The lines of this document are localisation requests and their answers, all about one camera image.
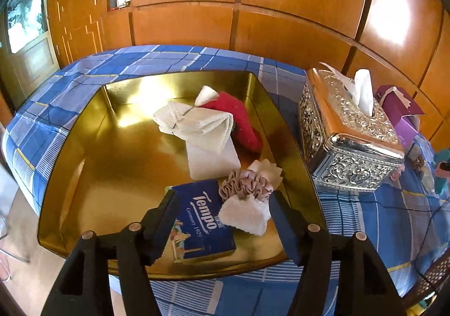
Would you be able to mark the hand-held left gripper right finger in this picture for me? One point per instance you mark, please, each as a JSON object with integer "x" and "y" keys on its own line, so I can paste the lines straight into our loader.
{"x": 284, "y": 228}

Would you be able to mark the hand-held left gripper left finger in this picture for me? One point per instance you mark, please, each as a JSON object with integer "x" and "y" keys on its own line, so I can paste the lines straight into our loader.
{"x": 165, "y": 224}

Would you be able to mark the blue tissue pack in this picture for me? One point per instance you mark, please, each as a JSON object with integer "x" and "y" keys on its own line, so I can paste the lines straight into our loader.
{"x": 200, "y": 217}

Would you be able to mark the white cotton pad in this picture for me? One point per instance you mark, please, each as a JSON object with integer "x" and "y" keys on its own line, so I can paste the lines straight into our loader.
{"x": 246, "y": 214}

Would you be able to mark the mauve satin scrunchie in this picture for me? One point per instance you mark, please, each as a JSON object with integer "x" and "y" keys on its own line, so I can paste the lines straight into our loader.
{"x": 246, "y": 184}

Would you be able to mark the cream zigzag cloth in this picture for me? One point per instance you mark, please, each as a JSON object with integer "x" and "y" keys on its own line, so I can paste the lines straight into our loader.
{"x": 270, "y": 170}

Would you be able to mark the gold metal tray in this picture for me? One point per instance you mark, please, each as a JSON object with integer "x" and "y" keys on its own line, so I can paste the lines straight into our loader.
{"x": 116, "y": 168}

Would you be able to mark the white soft block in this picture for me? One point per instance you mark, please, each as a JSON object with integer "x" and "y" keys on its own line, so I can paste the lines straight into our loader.
{"x": 214, "y": 159}

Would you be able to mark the white ribbed towel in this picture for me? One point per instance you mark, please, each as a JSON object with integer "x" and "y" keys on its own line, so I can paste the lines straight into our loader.
{"x": 193, "y": 121}

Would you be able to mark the red fluffy sock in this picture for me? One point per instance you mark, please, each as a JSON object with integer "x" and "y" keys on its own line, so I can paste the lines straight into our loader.
{"x": 242, "y": 119}

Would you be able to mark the blue checked tablecloth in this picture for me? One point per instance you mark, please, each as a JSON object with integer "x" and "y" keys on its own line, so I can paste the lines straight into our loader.
{"x": 369, "y": 224}

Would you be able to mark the ornate silver tissue box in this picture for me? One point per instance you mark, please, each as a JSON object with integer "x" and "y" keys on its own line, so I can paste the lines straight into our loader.
{"x": 351, "y": 147}

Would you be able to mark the pink scrunchie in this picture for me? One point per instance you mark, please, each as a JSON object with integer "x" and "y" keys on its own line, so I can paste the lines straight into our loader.
{"x": 398, "y": 174}

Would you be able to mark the brown wicker chair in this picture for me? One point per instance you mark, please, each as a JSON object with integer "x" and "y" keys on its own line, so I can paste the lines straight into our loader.
{"x": 432, "y": 284}

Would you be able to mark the white facial tissue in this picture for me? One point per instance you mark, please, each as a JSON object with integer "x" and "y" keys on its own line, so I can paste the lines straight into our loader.
{"x": 364, "y": 91}

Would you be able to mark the purple cardboard tissue box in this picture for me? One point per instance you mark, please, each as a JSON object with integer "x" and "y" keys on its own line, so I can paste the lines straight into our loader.
{"x": 400, "y": 112}

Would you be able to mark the wooden door with glass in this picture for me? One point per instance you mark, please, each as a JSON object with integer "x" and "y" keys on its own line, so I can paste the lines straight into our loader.
{"x": 24, "y": 31}

